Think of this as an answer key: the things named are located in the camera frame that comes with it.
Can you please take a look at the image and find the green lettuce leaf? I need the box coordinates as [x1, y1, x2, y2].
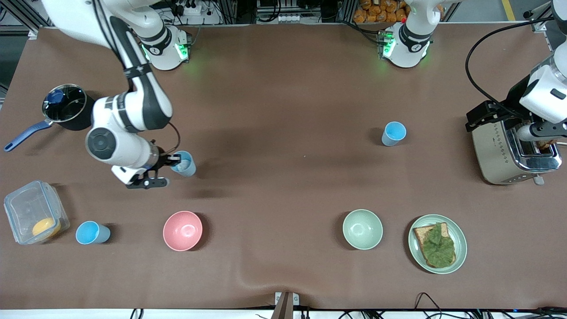
[420, 223, 456, 268]

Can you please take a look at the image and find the bag of orange buns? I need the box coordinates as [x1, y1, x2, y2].
[353, 0, 410, 23]

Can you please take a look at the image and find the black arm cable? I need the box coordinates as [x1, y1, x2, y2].
[465, 18, 554, 111]
[166, 122, 181, 156]

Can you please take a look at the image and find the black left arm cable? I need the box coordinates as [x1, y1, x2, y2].
[465, 18, 554, 111]

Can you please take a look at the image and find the pale green bowl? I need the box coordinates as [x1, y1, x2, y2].
[342, 209, 384, 250]

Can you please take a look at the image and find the pale green plate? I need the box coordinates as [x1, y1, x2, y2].
[408, 214, 468, 274]

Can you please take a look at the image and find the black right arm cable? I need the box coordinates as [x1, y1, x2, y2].
[166, 122, 181, 156]

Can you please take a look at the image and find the square bread slice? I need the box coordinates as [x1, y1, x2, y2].
[413, 223, 457, 268]

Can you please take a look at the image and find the light blue plastic cup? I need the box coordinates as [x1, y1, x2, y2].
[382, 121, 407, 147]
[75, 221, 111, 245]
[171, 151, 196, 178]

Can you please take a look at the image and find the clear container with blue seal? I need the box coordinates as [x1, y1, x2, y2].
[4, 179, 70, 245]

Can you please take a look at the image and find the yellow sponge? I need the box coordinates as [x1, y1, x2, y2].
[32, 217, 62, 237]

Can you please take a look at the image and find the dark saucepan with blue handle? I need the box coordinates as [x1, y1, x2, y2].
[4, 83, 99, 152]

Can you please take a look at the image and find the brown table cover mat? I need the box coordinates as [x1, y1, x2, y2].
[0, 24, 567, 311]

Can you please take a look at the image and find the aluminium frame rail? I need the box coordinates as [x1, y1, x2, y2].
[0, 0, 58, 36]

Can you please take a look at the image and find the pink bowl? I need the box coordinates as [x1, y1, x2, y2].
[163, 211, 203, 252]

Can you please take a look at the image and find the black looped floor cable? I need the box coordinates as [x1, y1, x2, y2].
[414, 292, 443, 319]

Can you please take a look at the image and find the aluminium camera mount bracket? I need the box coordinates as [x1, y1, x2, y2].
[274, 291, 300, 319]

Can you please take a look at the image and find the beige and chrome toaster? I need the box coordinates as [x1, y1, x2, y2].
[471, 119, 563, 186]

